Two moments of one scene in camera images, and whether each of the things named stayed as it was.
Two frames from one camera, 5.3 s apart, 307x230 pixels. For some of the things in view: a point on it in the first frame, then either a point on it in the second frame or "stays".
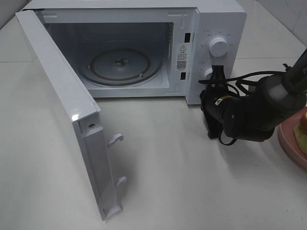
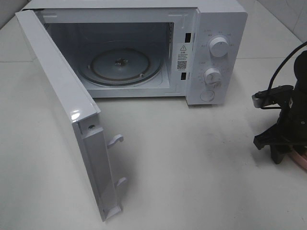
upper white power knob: x=218 y=46 stays
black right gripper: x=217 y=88 -> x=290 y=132
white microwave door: x=84 y=113 stays
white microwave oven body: x=146 y=49 stays
